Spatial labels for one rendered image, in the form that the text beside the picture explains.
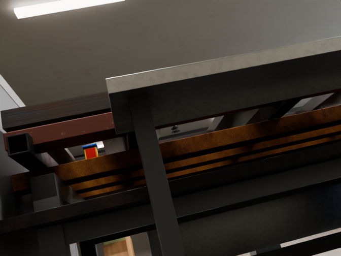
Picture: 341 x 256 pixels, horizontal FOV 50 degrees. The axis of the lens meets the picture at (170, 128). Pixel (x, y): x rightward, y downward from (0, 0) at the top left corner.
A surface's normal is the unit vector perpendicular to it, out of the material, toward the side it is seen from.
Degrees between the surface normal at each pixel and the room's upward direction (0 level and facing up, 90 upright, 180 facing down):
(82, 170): 90
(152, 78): 90
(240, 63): 90
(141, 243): 90
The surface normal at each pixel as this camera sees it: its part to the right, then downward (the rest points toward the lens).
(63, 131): 0.09, -0.30
